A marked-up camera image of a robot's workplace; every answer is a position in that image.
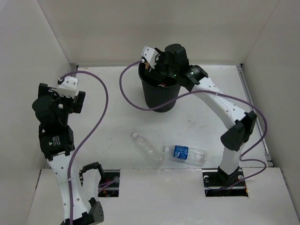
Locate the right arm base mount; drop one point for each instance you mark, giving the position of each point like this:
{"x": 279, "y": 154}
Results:
{"x": 215, "y": 187}

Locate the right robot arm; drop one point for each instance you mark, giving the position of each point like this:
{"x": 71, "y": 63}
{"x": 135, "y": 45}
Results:
{"x": 239, "y": 123}

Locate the clear unlabelled plastic bottle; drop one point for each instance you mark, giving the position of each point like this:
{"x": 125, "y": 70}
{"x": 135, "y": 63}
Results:
{"x": 150, "y": 153}

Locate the black plastic waste bin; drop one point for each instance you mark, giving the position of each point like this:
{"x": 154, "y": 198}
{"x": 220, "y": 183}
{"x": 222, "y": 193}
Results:
{"x": 155, "y": 96}

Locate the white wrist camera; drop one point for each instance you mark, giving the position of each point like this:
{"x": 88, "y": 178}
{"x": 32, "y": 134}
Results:
{"x": 68, "y": 88}
{"x": 150, "y": 56}

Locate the blue label water bottle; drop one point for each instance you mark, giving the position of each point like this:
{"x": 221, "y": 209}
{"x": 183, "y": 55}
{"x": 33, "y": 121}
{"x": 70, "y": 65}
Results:
{"x": 186, "y": 155}

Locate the red label clear bottle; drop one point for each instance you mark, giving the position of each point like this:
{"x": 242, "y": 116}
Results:
{"x": 162, "y": 85}

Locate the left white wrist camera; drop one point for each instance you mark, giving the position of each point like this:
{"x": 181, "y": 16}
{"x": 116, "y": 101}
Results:
{"x": 68, "y": 88}

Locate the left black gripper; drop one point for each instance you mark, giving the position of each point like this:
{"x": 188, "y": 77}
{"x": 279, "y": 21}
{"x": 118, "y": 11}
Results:
{"x": 79, "y": 101}

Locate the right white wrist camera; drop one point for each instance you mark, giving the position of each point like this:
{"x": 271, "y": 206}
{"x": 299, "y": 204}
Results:
{"x": 150, "y": 56}

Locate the orange juice bottle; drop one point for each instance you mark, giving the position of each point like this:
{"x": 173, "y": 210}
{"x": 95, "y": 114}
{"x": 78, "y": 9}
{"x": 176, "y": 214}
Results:
{"x": 147, "y": 66}

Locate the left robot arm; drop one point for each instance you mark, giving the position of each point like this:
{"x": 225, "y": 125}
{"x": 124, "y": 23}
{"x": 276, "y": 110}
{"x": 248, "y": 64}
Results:
{"x": 78, "y": 187}

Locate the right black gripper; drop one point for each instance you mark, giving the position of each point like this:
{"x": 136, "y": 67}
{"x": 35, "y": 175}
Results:
{"x": 153, "y": 73}

